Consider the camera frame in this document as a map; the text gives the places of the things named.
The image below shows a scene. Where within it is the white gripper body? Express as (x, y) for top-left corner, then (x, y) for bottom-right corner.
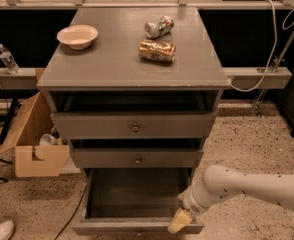
(178, 181), (210, 218)

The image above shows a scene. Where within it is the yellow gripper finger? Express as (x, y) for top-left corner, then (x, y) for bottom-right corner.
(168, 209), (192, 233)

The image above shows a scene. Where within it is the grey bottom drawer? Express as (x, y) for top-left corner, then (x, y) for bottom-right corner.
(73, 168), (191, 235)

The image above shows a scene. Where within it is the grey drawer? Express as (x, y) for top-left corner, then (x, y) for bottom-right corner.
(71, 138), (204, 168)
(73, 168), (191, 235)
(51, 112), (216, 139)

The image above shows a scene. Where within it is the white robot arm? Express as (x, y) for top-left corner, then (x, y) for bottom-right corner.
(168, 165), (294, 233)

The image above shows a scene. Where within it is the grey middle drawer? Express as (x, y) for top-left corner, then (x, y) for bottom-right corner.
(71, 138), (204, 168)

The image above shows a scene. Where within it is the grey drawer cabinet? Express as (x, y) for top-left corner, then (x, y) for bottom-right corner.
(36, 6), (231, 172)

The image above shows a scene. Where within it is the grey top drawer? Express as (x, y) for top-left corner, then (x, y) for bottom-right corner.
(51, 112), (216, 139)

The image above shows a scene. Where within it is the white cup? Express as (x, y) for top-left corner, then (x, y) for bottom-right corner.
(39, 134), (57, 146)

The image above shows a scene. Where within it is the orange soda can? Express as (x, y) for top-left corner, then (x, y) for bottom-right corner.
(138, 39), (176, 63)

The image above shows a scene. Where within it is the wooden box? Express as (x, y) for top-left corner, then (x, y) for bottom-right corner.
(0, 93), (77, 177)

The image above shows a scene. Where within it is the metal stand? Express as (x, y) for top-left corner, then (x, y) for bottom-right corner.
(253, 29), (294, 118)

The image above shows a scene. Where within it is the crushed silver soda can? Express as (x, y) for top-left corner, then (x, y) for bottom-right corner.
(144, 15), (174, 39)

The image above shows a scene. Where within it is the red white shoe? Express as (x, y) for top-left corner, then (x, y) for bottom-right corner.
(0, 220), (15, 240)

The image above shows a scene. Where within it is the white bowl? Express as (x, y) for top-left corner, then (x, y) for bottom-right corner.
(57, 25), (98, 50)

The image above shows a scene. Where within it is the clear water bottle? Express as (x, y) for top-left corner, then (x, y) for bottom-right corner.
(0, 44), (19, 75)

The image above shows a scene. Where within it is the black floor cable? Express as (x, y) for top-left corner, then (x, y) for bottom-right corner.
(53, 183), (89, 240)

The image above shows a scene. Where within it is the white cable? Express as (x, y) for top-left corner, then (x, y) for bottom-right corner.
(229, 0), (294, 93)

